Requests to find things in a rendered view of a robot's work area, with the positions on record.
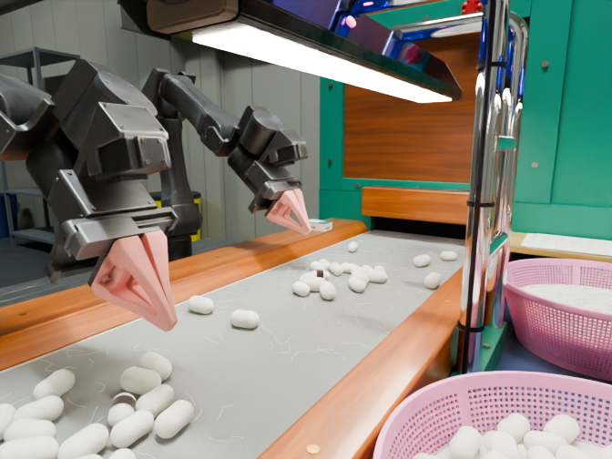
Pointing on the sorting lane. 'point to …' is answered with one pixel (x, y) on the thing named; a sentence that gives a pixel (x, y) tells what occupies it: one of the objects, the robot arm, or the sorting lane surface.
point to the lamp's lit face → (312, 63)
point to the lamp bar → (311, 35)
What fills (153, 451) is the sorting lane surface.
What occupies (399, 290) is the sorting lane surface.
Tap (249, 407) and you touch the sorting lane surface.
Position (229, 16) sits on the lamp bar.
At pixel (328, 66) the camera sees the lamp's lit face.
